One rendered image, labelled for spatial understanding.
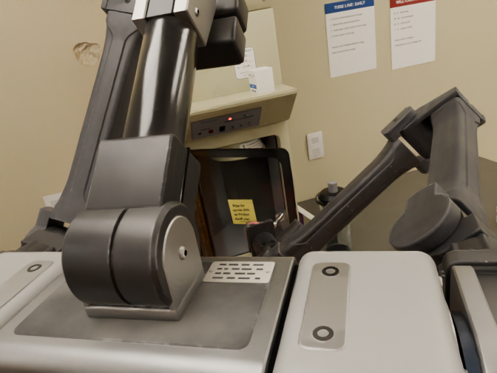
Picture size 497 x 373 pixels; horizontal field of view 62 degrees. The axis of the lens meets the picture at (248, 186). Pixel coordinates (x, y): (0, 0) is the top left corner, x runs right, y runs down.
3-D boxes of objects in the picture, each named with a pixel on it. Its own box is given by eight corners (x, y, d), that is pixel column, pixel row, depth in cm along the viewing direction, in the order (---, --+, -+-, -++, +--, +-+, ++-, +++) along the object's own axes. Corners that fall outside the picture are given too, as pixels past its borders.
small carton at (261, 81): (251, 92, 112) (247, 69, 110) (267, 88, 114) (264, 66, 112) (257, 94, 108) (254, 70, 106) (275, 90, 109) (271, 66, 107)
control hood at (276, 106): (178, 142, 115) (170, 106, 111) (287, 118, 121) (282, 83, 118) (183, 152, 105) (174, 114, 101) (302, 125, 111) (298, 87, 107)
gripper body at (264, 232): (271, 217, 100) (281, 230, 94) (276, 253, 104) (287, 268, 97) (245, 224, 99) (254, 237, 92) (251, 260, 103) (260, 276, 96)
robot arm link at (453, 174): (455, 69, 72) (493, 109, 73) (393, 118, 81) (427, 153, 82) (450, 225, 38) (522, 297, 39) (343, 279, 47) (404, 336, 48)
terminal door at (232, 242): (212, 270, 130) (185, 149, 115) (305, 283, 117) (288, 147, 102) (211, 271, 130) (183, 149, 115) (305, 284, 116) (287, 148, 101)
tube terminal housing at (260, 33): (197, 247, 155) (146, 29, 126) (279, 224, 162) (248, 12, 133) (211, 283, 132) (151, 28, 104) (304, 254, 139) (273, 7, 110)
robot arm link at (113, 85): (98, -36, 58) (165, -26, 57) (137, 14, 72) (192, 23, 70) (10, 277, 55) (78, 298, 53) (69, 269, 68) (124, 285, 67)
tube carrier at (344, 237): (321, 248, 139) (315, 189, 131) (354, 246, 137) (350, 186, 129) (322, 266, 129) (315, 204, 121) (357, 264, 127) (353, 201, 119)
